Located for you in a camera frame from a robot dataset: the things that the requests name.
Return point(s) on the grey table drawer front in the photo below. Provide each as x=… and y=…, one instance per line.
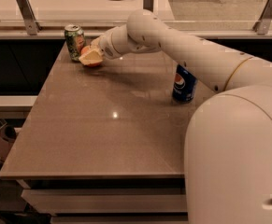
x=109, y=201

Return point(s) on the blue Pepsi can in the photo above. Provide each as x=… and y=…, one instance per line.
x=184, y=85

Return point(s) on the right metal rail bracket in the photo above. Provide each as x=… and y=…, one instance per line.
x=261, y=27

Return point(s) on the green soda can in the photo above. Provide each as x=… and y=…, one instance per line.
x=75, y=40

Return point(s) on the red apple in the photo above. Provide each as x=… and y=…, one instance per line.
x=87, y=52

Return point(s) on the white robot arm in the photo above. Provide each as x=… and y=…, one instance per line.
x=228, y=143

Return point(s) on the metal rail bracket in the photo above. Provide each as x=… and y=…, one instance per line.
x=31, y=25
x=261, y=27
x=148, y=4

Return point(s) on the dark object at left floor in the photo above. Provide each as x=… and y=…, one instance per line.
x=7, y=139

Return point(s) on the left metal rail bracket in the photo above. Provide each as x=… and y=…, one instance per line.
x=31, y=25

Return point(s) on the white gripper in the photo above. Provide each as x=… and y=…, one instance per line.
x=107, y=47

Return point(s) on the middle metal rail bracket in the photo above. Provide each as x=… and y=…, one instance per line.
x=148, y=4

